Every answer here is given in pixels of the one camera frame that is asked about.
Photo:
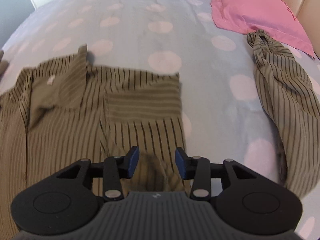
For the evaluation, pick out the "cream padded headboard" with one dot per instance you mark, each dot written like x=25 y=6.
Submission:
x=308 y=5

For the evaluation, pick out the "beige striped shirt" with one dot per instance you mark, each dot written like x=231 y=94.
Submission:
x=75 y=130

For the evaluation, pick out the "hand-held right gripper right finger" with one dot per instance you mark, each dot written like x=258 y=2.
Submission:
x=181 y=163

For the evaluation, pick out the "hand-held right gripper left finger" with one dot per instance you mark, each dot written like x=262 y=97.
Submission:
x=132 y=162

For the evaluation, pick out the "pink pillow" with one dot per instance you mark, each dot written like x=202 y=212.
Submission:
x=250 y=5

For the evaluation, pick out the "beige folded garment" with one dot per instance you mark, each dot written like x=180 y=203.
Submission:
x=2 y=67

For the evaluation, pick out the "polka dot bed sheet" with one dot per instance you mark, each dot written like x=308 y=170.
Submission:
x=200 y=80

